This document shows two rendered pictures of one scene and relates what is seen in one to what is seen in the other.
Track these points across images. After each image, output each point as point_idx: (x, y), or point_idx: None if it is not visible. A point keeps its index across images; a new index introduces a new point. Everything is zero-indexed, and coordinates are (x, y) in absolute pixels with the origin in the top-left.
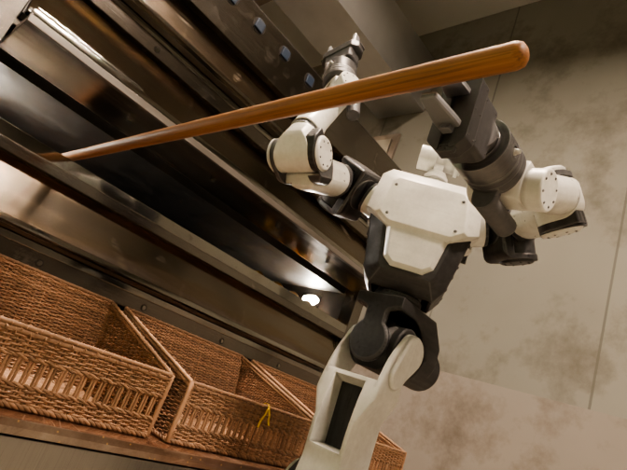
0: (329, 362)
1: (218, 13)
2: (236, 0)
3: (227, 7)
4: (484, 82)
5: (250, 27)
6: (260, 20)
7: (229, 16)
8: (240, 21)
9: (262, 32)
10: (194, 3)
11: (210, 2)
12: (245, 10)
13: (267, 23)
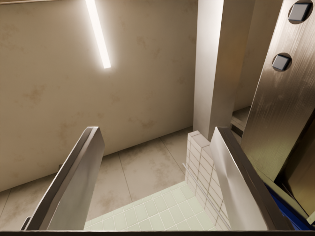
0: None
1: (311, 74)
2: (283, 58)
3: (298, 65)
4: None
5: (309, 23)
6: (290, 16)
7: (307, 58)
8: (308, 41)
9: (306, 1)
10: (313, 106)
11: (302, 87)
12: (289, 40)
13: (290, 2)
